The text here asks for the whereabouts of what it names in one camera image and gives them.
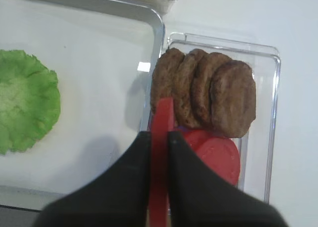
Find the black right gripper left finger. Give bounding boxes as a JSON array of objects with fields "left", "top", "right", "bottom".
[{"left": 33, "top": 131, "right": 151, "bottom": 227}]

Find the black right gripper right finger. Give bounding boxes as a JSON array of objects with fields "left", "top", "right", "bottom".
[{"left": 167, "top": 132, "right": 287, "bottom": 227}]

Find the red tomato slice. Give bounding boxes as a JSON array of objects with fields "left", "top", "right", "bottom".
[
  {"left": 148, "top": 97, "right": 174, "bottom": 227},
  {"left": 194, "top": 137, "right": 240, "bottom": 185},
  {"left": 184, "top": 130, "right": 214, "bottom": 159}
]

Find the red tomato slice front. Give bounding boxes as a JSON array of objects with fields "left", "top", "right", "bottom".
[{"left": 194, "top": 137, "right": 240, "bottom": 185}]

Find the clear patty and tomato container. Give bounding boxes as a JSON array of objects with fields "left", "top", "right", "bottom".
[{"left": 148, "top": 32, "right": 281, "bottom": 203}]

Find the brown burger patty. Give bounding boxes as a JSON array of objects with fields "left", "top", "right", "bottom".
[
  {"left": 150, "top": 48, "right": 185, "bottom": 114},
  {"left": 210, "top": 60, "right": 256, "bottom": 138},
  {"left": 172, "top": 49, "right": 207, "bottom": 129},
  {"left": 191, "top": 52, "right": 232, "bottom": 128}
]

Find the metal tray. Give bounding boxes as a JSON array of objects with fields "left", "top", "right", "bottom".
[{"left": 0, "top": 0, "right": 166, "bottom": 212}]

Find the brown burger patty front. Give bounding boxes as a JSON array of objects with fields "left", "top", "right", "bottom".
[{"left": 210, "top": 60, "right": 256, "bottom": 138}]

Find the brown burger patty leftmost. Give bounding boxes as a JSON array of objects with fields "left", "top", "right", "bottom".
[{"left": 150, "top": 48, "right": 185, "bottom": 114}]

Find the green lettuce leaf on bun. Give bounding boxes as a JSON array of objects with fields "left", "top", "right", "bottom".
[{"left": 0, "top": 50, "right": 61, "bottom": 154}]

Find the white paper sheet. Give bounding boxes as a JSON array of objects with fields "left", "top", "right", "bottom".
[{"left": 0, "top": 5, "right": 156, "bottom": 195}]

